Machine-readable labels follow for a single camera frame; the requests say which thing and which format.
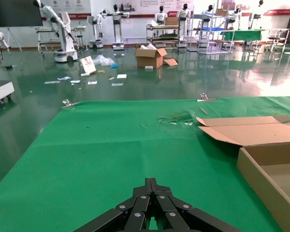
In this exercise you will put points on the red white leaflet board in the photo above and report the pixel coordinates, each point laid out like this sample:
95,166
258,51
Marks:
88,64

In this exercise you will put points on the torn clear plastic scrap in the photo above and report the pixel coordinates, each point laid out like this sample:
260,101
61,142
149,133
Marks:
176,119

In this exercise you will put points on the black floor item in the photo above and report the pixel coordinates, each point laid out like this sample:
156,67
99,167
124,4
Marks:
8,66

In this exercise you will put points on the white workbench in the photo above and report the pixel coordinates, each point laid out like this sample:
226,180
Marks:
44,41

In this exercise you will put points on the white machine base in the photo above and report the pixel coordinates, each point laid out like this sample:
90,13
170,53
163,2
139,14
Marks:
0,90

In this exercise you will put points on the white humanoid robot black head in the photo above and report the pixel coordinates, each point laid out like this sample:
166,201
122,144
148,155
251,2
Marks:
236,14
160,15
183,21
255,14
209,13

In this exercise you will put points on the open brown cardboard box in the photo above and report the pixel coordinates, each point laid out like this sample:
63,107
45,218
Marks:
263,135

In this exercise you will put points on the small brown cardboard box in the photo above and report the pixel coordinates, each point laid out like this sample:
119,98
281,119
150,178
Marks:
221,12
171,21

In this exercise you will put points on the blue scrap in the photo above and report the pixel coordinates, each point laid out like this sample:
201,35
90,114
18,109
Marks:
114,65

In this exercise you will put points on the white humanoid robot arms spread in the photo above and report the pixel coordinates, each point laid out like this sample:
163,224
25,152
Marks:
117,26

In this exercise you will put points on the clear plastic bag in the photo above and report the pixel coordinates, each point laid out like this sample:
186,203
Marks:
102,60

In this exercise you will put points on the small wooden stick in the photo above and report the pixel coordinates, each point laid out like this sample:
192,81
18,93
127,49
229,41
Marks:
203,110

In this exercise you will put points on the black stool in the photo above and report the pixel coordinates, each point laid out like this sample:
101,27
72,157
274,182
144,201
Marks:
80,41

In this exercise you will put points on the small white box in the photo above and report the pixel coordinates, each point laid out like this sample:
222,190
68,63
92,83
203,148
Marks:
85,74
148,68

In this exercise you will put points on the wall poster board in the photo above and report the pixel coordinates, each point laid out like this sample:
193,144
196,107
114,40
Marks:
164,4

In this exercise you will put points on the black display on stand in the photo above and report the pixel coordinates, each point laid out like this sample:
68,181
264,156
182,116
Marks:
18,13

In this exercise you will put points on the metal cart rack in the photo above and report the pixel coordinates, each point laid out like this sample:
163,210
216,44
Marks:
163,33

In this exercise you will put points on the large open cardboard carton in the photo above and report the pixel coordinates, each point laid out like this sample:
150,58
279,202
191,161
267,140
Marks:
151,58

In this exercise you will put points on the metal cloth clip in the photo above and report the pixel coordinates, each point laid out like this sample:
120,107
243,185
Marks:
205,98
67,104

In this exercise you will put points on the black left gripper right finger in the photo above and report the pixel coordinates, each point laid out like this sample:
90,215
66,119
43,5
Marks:
174,212

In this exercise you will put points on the blue tray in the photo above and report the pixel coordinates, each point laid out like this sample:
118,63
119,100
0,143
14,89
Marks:
211,29

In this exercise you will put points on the green covered table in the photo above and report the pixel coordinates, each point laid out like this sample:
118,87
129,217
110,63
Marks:
241,35

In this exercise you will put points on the flat white box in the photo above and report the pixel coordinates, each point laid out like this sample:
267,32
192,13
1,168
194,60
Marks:
121,76

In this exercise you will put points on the metal shelf rack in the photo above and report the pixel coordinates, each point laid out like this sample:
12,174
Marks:
207,41

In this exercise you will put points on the white wheeled robot with arm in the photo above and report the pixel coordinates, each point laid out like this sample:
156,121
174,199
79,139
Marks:
62,38

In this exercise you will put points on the white table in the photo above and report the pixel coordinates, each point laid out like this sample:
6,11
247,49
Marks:
278,30

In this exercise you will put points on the white robot on round base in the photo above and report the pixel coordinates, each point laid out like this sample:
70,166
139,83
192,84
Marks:
96,31

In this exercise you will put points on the white paper leaflet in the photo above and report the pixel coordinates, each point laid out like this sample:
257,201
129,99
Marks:
117,84
52,82
92,82
64,78
75,81

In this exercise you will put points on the green table cloth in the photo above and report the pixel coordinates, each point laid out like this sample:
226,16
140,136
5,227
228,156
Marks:
99,149

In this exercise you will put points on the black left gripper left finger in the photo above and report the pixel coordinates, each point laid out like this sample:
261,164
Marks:
133,212

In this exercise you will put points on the round stool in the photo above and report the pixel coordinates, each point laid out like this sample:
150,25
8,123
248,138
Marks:
273,39

